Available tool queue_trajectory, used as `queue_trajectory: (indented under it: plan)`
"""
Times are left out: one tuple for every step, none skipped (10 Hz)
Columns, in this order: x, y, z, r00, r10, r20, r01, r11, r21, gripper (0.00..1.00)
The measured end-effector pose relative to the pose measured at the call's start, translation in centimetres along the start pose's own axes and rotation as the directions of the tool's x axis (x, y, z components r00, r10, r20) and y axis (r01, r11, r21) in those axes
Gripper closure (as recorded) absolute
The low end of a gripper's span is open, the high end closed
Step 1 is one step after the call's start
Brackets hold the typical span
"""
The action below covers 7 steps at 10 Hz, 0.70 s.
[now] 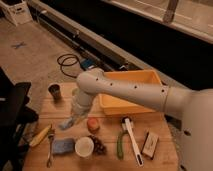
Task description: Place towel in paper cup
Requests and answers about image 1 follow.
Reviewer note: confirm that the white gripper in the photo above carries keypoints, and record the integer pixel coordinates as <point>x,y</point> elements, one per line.
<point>79,112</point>

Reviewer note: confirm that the light blue towel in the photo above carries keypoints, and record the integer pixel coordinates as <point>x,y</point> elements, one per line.
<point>68,123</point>

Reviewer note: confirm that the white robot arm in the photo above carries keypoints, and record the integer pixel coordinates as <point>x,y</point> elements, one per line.
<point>193,107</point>

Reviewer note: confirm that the dark brown cup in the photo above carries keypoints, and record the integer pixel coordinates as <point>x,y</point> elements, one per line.
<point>54,90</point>

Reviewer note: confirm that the white paper cup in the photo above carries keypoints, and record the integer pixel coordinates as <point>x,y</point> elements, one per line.
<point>84,147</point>

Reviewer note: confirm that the orange round toy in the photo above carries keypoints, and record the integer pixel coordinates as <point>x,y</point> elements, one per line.
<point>93,124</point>

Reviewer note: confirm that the yellow plastic bin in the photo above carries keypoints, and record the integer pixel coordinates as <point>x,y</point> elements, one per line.
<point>114,106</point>

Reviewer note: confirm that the metal fork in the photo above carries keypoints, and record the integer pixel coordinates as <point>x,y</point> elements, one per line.
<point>51,136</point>

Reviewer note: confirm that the blue sponge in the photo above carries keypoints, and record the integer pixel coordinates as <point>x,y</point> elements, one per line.
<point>63,146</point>

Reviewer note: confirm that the dark grape bunch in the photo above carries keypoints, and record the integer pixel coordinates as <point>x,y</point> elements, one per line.
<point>99,147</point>

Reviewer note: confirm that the yellow banana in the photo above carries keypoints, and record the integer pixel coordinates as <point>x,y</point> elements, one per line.
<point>40,136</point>

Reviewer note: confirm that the blue power device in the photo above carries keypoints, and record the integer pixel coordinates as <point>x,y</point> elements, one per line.
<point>87,64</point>

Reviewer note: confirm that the green cucumber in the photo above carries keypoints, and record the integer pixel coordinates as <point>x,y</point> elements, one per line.
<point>120,154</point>

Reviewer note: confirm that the black chair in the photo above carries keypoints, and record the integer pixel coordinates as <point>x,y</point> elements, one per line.
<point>14,115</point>

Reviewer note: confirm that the black and white eraser block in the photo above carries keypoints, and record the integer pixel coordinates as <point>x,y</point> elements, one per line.
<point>150,144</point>

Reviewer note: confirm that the white cardboard box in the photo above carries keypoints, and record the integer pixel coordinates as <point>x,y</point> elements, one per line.
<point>18,13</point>

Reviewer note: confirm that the white long-handled brush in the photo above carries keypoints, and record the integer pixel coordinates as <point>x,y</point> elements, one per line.
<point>127,125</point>

